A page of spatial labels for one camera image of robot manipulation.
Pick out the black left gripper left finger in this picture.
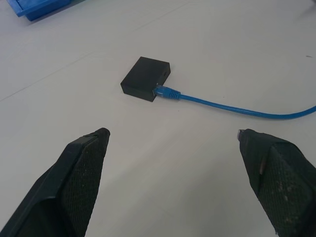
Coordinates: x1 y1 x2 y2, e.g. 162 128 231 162
0 127 111 237

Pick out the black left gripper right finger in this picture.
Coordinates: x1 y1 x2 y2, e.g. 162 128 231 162
236 128 316 237

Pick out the small black box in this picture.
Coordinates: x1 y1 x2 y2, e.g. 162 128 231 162
120 56 171 103

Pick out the blue plastic bin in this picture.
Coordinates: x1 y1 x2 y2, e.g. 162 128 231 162
5 0 86 22

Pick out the blue Ethernet cable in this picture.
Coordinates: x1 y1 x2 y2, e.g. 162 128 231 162
153 84 316 120

